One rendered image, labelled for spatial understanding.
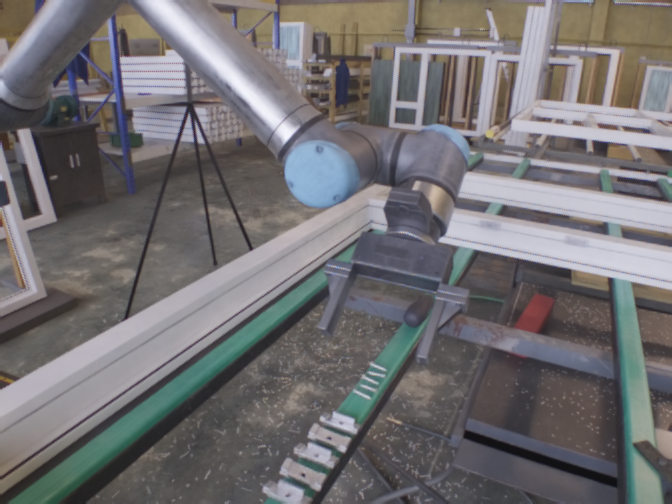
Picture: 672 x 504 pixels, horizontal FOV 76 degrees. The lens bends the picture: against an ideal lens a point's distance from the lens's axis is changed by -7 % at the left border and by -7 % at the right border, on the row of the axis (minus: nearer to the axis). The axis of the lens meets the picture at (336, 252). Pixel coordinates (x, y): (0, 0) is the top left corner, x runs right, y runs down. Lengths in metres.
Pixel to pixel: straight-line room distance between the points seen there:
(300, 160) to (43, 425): 0.43
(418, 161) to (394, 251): 0.15
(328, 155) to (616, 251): 0.72
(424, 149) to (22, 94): 0.94
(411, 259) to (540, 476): 0.55
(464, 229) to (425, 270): 0.52
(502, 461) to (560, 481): 0.11
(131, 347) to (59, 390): 0.10
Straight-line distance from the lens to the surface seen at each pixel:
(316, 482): 0.51
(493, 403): 1.09
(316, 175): 0.60
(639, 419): 0.70
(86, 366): 0.61
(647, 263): 1.12
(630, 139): 3.31
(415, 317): 0.74
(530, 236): 1.10
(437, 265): 0.61
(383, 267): 0.62
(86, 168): 4.57
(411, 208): 0.60
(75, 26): 1.10
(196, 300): 0.71
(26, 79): 1.25
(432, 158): 0.70
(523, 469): 1.01
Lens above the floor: 1.27
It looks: 23 degrees down
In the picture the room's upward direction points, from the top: 1 degrees clockwise
